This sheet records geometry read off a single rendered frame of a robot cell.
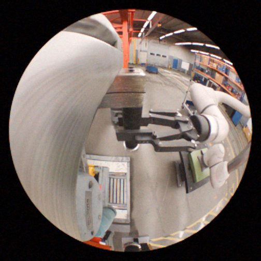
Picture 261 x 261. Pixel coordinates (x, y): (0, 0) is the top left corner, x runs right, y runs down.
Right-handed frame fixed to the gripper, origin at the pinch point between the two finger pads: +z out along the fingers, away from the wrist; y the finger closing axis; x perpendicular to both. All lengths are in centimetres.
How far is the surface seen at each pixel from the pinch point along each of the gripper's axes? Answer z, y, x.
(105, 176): 24, -2, -69
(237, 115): -555, 118, -23
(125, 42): 19, 344, 86
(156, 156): -32, 25, -83
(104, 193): 24, -20, -69
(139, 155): -10, 27, -83
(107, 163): 25, 14, -75
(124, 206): 6, -35, -75
